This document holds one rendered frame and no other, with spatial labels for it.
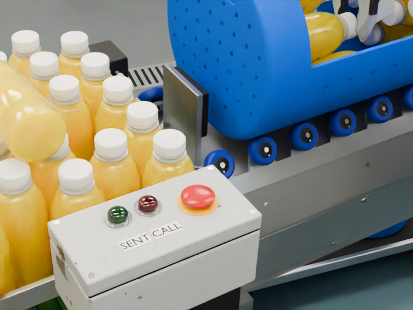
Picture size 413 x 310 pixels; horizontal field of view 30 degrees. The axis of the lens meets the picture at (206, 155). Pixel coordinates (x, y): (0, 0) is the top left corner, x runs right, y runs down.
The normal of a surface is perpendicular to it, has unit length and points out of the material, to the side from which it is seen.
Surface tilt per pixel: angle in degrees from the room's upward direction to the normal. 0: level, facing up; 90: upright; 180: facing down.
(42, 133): 89
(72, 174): 0
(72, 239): 0
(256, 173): 52
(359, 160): 70
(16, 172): 0
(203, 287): 90
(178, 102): 90
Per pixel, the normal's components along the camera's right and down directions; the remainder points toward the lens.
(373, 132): 0.43, -0.07
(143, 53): 0.04, -0.79
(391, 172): 0.50, 0.23
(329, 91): 0.53, 0.67
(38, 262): 0.68, 0.46
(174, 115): -0.85, 0.29
